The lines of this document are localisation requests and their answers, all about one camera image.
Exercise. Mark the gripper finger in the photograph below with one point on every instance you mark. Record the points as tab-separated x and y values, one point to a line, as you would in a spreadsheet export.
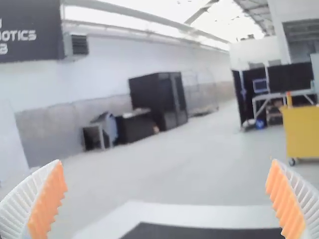
296	199
27	209

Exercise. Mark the yellow wheeled cart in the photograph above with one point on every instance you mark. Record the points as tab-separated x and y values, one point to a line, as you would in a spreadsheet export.
304	132

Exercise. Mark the black mat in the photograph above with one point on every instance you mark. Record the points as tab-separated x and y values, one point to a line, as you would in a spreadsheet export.
199	232

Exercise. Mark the low black cabinet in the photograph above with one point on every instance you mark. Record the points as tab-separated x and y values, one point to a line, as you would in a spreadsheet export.
134	127

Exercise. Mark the tall black cabinet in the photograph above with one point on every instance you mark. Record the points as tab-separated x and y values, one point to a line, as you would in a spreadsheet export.
149	94

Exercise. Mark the grey metal frame table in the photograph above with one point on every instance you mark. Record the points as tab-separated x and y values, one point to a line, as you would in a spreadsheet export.
269	97

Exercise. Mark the black wall sign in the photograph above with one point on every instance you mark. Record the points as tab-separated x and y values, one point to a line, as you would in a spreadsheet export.
30	25

